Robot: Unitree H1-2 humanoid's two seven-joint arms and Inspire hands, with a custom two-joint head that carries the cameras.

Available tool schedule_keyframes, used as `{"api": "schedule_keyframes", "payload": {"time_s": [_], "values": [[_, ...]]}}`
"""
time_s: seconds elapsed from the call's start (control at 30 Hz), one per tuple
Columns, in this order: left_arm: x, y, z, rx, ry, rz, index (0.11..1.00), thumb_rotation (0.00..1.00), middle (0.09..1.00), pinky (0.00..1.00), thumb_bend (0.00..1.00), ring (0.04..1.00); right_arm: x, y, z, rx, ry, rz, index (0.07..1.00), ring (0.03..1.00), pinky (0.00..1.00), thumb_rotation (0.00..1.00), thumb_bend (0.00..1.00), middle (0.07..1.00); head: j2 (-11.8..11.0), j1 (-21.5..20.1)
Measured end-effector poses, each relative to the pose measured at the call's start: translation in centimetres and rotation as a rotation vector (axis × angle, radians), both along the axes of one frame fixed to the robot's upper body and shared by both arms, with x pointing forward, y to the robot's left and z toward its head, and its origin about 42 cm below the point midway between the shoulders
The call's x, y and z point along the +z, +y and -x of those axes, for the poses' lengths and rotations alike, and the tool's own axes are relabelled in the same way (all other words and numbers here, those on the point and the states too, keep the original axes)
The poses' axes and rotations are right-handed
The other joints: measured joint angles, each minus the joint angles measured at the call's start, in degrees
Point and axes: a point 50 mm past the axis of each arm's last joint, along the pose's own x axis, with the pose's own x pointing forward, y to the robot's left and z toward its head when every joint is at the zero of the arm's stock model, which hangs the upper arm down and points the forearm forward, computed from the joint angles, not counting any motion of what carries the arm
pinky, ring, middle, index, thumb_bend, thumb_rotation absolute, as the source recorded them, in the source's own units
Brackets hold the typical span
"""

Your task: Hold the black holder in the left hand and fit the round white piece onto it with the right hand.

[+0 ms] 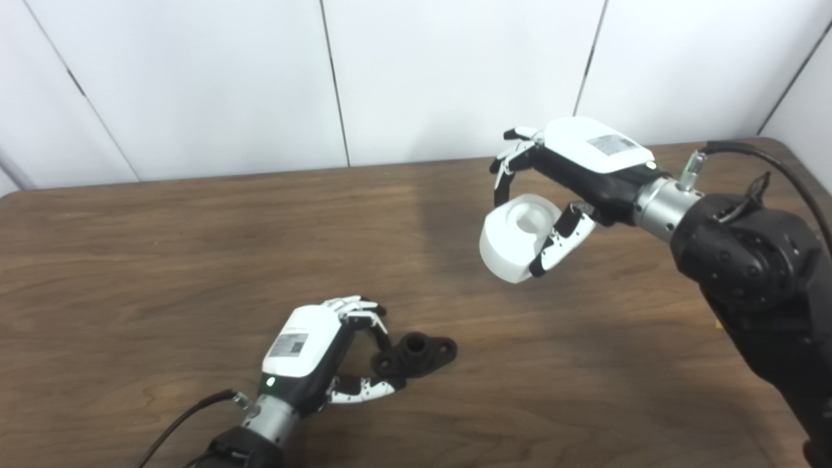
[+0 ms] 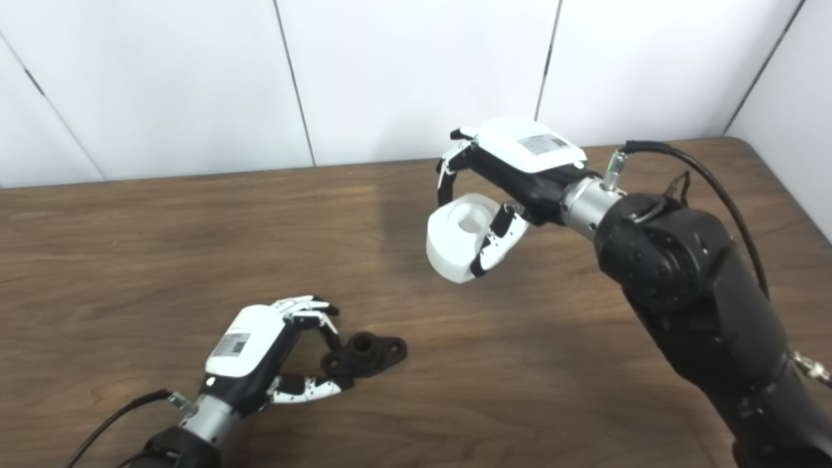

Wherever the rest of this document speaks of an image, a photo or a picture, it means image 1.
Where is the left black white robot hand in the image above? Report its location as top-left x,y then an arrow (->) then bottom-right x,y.
258,296 -> 407,417

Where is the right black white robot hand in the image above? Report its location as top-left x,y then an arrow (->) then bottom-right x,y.
489,117 -> 670,278

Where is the black flanged holder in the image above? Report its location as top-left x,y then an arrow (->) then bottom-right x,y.
372,332 -> 458,380

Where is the round white cylinder piece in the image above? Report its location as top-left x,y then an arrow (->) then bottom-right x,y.
479,194 -> 573,284

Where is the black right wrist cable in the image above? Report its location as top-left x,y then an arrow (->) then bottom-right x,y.
679,141 -> 832,254

